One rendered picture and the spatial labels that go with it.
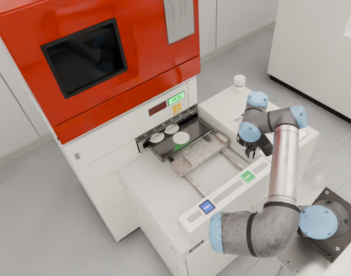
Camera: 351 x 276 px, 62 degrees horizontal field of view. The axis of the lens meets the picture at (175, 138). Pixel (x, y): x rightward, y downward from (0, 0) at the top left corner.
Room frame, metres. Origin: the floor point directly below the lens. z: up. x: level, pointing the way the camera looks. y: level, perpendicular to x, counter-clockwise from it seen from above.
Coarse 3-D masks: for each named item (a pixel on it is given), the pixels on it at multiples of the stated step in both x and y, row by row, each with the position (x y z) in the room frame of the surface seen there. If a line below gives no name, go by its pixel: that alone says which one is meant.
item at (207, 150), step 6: (216, 138) 1.14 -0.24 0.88; (210, 144) 1.10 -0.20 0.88; (216, 144) 1.10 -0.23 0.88; (222, 144) 1.09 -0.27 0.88; (228, 144) 1.10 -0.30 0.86; (198, 150) 1.07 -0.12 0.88; (204, 150) 1.06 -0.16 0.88; (210, 150) 1.06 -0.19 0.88; (216, 150) 1.05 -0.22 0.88; (192, 156) 1.03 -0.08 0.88; (198, 156) 1.03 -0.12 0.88; (204, 156) 1.02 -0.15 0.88; (210, 156) 1.03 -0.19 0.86; (180, 162) 1.00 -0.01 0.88; (186, 162) 1.00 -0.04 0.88; (198, 162) 0.98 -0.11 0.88; (186, 168) 0.95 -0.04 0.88; (192, 168) 0.96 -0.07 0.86; (180, 174) 0.92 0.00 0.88
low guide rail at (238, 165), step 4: (208, 136) 1.19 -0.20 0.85; (208, 140) 1.17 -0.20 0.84; (220, 152) 1.08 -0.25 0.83; (224, 152) 1.05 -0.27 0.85; (224, 156) 1.05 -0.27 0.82; (228, 156) 1.02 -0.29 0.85; (232, 160) 0.99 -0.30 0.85; (236, 160) 0.98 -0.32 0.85; (236, 164) 0.96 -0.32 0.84; (240, 164) 0.95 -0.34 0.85; (240, 168) 0.93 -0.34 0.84; (244, 168) 0.92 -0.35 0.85
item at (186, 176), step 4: (168, 160) 1.07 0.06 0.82; (184, 176) 0.94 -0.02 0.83; (188, 176) 0.92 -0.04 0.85; (188, 180) 0.90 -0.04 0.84; (192, 180) 0.89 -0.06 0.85; (192, 184) 0.87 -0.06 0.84; (196, 184) 0.86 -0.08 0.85; (196, 188) 0.84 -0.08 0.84; (200, 188) 0.83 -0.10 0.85; (200, 192) 0.81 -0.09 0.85; (204, 192) 0.81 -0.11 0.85; (204, 196) 0.79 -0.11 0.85
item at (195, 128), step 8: (184, 120) 1.31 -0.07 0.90; (192, 120) 1.30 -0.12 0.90; (184, 128) 1.24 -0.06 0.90; (192, 128) 1.23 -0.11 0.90; (200, 128) 1.22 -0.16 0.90; (208, 128) 1.21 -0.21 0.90; (168, 136) 1.19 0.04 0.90; (192, 136) 1.16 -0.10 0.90; (152, 144) 1.15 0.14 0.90; (160, 144) 1.14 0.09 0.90; (168, 144) 1.13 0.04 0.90; (176, 144) 1.12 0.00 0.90; (184, 144) 1.11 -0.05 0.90; (160, 152) 1.08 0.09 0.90; (168, 152) 1.07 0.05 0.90
